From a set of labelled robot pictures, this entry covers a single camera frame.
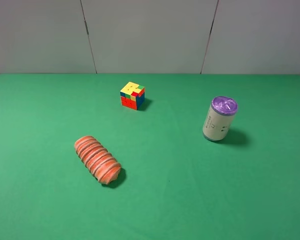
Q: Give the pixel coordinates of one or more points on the white purple cylindrical roll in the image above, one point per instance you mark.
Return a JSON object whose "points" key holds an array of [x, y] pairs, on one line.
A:
{"points": [[219, 118]]}

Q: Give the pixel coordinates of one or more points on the multicolour puzzle cube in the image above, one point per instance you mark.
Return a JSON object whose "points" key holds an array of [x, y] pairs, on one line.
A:
{"points": [[132, 95]]}

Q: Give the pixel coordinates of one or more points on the orange ridged toy carrot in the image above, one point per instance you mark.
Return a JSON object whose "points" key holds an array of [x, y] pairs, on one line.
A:
{"points": [[97, 159]]}

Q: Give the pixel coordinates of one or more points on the green table cloth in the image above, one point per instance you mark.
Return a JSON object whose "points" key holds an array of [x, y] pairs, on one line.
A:
{"points": [[174, 184]]}

